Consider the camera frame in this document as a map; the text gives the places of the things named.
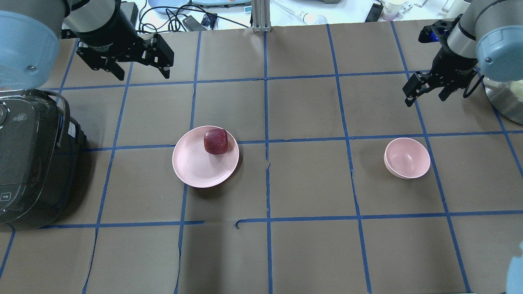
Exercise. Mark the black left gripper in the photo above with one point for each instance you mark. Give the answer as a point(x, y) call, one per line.
point(107, 33)

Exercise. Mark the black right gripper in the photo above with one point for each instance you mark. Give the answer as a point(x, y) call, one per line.
point(448, 64)

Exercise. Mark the pink bowl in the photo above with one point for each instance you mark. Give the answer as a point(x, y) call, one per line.
point(406, 158)

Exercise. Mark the red apple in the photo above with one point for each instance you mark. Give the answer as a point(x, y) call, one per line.
point(215, 141)

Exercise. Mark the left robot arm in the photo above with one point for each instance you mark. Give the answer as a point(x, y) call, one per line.
point(30, 35)

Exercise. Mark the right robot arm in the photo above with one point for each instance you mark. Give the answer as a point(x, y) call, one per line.
point(486, 41)

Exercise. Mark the blue plate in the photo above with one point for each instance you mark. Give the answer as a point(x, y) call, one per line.
point(160, 6)

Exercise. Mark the pink plate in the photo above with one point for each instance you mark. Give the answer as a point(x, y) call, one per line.
point(197, 168)

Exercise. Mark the black power adapter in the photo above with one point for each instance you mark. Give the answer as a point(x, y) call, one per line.
point(191, 24)

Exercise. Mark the steel steamer pot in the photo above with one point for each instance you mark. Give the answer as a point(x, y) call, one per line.
point(506, 98)

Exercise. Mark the purple white cup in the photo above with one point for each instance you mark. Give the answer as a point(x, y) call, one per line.
point(391, 9)

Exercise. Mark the dark grey rice cooker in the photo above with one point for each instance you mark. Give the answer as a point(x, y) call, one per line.
point(39, 146)

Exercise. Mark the light bulb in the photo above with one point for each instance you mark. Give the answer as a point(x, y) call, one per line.
point(312, 19)

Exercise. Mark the aluminium frame post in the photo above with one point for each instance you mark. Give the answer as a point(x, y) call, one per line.
point(260, 16)

